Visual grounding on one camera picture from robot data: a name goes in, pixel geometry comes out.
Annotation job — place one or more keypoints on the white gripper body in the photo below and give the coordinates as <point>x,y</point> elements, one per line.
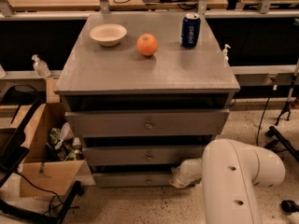
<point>183,174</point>

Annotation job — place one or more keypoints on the grey bottom drawer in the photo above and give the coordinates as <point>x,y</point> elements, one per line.
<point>139,179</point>

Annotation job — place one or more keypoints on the grey drawer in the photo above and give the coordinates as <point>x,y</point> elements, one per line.
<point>144,155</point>
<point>138,123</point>
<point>139,179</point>

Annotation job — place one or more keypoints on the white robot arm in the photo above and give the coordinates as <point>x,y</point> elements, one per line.
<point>230,171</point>

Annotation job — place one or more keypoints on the grey wooden drawer cabinet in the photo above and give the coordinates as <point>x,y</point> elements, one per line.
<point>96,78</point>

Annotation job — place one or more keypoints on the grey top drawer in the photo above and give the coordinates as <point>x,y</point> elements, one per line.
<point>138,123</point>

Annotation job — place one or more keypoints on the grey middle drawer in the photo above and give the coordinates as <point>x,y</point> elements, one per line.
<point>144,155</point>

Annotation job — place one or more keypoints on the open cardboard box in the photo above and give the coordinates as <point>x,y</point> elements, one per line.
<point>40,176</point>

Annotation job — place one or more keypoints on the black stand leg right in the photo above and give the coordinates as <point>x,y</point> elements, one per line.
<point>285,142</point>

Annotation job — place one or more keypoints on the black caster wheel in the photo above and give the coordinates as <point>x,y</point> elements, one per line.
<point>289,206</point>

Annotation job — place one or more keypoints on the black tripod stand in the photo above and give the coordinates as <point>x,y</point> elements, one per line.
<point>286,108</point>

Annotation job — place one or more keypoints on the small white pump bottle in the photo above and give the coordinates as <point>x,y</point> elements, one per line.
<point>225,52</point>

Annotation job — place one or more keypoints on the orange fruit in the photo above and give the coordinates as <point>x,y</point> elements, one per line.
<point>147,44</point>

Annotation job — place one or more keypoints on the blue pepsi can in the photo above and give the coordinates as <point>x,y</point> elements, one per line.
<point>190,30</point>

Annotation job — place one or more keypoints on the white paper bowl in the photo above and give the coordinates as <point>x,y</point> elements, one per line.
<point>108,35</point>

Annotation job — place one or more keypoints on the clear sanitizer bottle left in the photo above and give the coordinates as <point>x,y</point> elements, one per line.
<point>40,67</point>

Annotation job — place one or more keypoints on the black stand frame left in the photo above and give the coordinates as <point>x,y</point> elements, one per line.
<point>12,154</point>

